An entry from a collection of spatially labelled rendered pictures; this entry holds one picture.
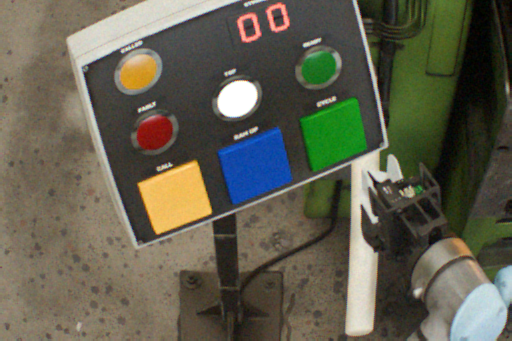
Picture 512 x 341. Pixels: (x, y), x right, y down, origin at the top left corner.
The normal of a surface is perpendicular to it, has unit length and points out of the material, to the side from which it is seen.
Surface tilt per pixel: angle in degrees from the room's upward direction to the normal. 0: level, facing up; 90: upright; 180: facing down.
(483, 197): 90
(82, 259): 0
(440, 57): 90
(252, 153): 60
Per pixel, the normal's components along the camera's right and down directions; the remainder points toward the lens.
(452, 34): -0.02, 0.91
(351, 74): 0.35, 0.51
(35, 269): 0.00, -0.42
